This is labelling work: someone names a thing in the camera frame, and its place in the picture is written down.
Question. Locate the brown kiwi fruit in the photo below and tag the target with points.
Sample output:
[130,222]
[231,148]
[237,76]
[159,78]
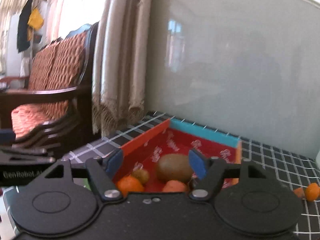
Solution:
[174,167]

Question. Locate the yellow and black hanging clothes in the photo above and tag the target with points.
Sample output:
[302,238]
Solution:
[29,19]

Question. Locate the white thermos jug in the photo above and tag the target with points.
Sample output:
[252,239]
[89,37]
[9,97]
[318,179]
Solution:
[318,159]

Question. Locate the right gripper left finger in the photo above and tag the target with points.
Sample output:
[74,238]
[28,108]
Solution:
[101,173]

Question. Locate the carrot piece right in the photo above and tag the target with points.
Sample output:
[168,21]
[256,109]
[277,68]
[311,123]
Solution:
[299,192]

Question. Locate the dark passion fruit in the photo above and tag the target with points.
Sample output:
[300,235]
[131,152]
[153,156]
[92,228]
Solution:
[142,175]

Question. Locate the beige curtain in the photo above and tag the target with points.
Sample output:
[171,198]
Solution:
[119,65]

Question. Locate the colourful cardboard box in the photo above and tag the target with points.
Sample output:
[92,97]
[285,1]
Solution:
[173,136]

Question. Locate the carrot piece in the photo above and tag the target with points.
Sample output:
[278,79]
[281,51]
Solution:
[299,192]
[175,186]

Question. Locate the small orange tangerine back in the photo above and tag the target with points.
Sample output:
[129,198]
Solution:
[312,192]

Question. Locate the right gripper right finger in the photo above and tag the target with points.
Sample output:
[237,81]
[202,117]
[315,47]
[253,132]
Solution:
[210,172]

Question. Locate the carrot piece middle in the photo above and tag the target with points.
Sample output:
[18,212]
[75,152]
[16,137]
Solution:
[175,186]

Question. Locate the large orange tangerine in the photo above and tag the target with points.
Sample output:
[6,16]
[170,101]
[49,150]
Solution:
[129,184]

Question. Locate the wooden chair orange cushion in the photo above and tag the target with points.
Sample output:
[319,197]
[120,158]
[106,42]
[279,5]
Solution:
[52,113]

